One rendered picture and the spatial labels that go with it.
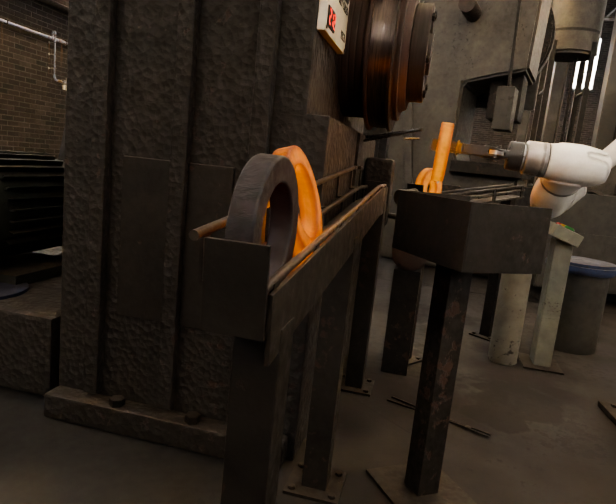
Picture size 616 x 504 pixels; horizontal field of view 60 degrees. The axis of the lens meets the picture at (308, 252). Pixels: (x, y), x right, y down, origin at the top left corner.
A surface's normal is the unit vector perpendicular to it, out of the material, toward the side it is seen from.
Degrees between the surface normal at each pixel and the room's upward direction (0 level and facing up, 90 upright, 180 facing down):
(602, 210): 90
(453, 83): 90
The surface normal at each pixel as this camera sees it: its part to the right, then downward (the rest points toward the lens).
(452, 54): -0.46, 0.11
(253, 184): -0.12, -0.52
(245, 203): -0.19, -0.26
